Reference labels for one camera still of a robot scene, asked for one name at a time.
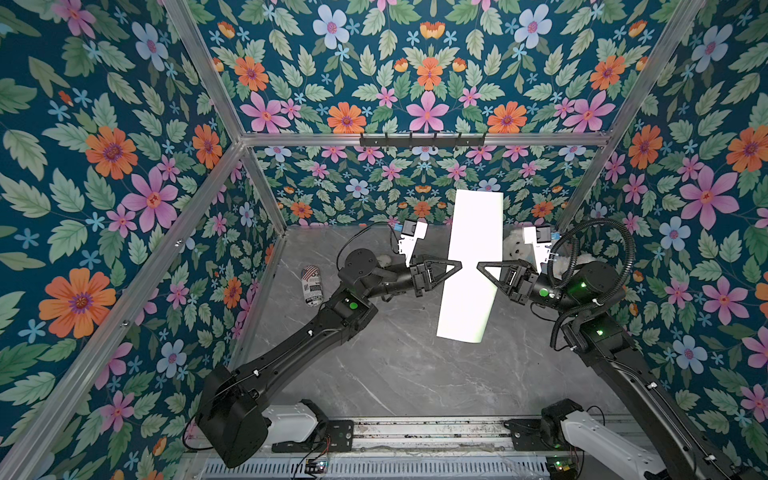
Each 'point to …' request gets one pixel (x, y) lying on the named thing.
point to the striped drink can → (312, 285)
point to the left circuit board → (312, 466)
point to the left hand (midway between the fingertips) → (458, 270)
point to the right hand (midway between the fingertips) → (483, 266)
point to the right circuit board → (561, 465)
